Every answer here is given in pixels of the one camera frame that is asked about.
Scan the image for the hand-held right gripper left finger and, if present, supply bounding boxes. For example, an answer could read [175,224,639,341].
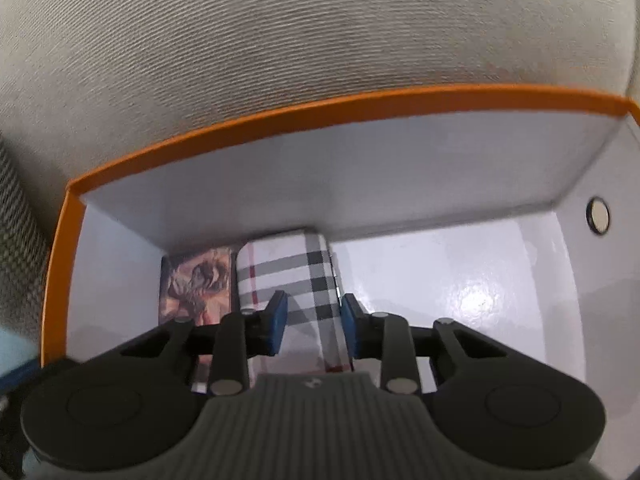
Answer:
[120,290,289,397]

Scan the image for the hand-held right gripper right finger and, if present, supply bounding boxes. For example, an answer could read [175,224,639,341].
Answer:
[342,294,511,396]

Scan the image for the plaid rectangular case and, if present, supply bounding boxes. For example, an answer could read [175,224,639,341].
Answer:
[235,230,358,376]

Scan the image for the orange cardboard box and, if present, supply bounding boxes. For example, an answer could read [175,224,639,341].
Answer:
[40,84,640,396]

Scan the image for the brown printed box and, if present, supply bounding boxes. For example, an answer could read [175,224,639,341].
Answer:
[159,247,238,328]

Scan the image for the light blue cushion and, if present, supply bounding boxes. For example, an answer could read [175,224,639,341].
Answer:
[0,327,42,396]

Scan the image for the black white houndstooth pillow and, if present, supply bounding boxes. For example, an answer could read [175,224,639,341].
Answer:
[0,135,57,341]

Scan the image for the beige fabric sofa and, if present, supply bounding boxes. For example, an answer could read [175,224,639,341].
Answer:
[0,0,640,241]

